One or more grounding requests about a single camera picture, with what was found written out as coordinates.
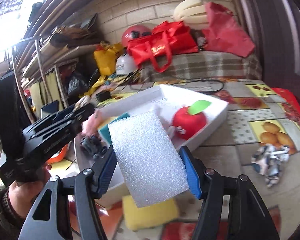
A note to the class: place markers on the yellow rectangular sponge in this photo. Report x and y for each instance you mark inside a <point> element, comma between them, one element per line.
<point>150,216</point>

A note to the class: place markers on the black power adapter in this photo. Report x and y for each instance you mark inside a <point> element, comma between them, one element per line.
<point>103,96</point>

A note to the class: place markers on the cream foam roll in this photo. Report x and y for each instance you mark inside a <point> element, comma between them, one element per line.
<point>192,13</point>

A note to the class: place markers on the red plush apple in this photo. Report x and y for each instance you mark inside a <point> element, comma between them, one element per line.
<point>188,121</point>

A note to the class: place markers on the metal shelf rack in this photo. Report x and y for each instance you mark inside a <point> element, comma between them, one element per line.
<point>68,49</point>

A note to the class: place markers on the white shallow tray box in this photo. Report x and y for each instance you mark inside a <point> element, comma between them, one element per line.
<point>165,101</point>

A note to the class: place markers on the red helmet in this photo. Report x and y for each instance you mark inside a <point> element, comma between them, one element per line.
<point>133,32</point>

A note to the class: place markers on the yellow shopping bag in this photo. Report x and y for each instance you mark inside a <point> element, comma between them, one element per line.
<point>106,56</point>

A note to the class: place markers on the plaid covered cabinet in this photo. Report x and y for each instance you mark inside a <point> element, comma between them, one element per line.
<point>206,65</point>

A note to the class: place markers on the white foam block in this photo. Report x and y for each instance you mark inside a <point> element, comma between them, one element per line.
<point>151,166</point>

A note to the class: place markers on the black phone on mount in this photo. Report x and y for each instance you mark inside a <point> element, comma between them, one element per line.
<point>49,108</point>

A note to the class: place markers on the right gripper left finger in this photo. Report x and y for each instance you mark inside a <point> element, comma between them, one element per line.
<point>49,215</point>

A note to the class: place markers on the teal packet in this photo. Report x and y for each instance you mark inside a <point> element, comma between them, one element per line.
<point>110,128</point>

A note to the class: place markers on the dark red cloth bag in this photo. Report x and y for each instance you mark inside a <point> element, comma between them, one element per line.
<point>224,34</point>

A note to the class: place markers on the pink fluffy plush ball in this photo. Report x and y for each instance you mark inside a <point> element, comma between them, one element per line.
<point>90,126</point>

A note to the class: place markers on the black plastic bag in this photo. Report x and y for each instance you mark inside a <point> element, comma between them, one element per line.
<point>76,84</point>

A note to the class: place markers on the white helmet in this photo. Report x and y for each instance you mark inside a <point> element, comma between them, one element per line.
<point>125,65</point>

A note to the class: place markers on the dark wooden door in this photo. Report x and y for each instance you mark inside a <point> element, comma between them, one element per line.
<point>274,26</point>

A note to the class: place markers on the patterned cloth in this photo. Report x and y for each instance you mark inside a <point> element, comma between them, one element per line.
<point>268,160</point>

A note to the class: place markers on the fruit pattern tablecloth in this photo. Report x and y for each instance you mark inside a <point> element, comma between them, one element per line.
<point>254,114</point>

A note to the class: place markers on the red plastic bag on table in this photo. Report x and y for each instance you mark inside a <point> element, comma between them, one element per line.
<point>291,106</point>

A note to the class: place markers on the red tote bag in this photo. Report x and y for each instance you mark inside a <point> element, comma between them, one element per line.
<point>166,40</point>

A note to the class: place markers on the person left hand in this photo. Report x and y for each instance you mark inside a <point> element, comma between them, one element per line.
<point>21,196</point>

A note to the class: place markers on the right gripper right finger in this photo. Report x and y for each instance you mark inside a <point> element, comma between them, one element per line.
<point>248,216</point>

